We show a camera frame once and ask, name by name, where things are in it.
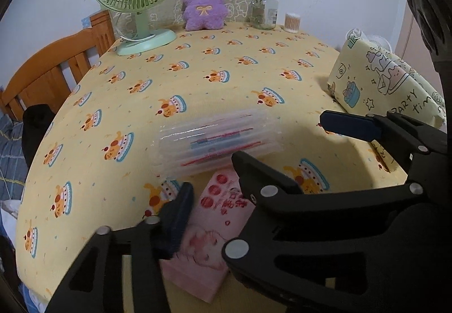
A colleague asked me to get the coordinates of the glass jar with dark lid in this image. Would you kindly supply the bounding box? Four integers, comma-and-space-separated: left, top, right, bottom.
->
249, 0, 278, 30

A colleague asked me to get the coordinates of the yellow cartoon print tissue box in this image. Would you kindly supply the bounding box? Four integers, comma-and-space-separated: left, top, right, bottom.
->
327, 36, 448, 172

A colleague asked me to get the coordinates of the cotton swab container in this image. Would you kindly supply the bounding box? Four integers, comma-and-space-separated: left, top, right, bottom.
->
284, 12, 301, 33

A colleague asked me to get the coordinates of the black cloth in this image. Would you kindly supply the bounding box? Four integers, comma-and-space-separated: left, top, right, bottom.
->
22, 104, 55, 172

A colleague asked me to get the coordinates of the clear air cushion packaging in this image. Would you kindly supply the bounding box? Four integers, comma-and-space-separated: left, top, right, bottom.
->
152, 107, 283, 176

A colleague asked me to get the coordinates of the white bedding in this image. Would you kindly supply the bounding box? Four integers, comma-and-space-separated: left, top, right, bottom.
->
0, 198, 20, 219

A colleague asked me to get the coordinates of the blue plaid bedding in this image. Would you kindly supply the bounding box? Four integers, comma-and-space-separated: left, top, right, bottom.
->
0, 111, 31, 200

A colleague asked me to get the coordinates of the pink tissue pack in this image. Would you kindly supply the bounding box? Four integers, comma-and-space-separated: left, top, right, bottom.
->
158, 167, 255, 303

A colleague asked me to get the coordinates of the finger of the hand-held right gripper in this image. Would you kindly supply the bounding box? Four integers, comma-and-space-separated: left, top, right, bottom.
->
223, 151, 452, 313
320, 110, 452, 198

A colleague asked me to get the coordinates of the purple plush toy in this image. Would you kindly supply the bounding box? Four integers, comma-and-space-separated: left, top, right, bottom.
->
182, 0, 228, 31

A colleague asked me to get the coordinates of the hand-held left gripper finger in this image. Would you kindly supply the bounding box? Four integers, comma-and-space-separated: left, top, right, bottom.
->
45, 182, 195, 313

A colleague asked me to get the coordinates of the beige door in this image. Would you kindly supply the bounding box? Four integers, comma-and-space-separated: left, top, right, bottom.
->
394, 9, 438, 62

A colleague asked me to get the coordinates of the wooden chair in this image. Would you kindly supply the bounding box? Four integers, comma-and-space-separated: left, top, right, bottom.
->
0, 10, 117, 121

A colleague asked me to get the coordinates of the white fan cable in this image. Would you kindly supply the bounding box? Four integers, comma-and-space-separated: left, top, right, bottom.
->
118, 32, 156, 42

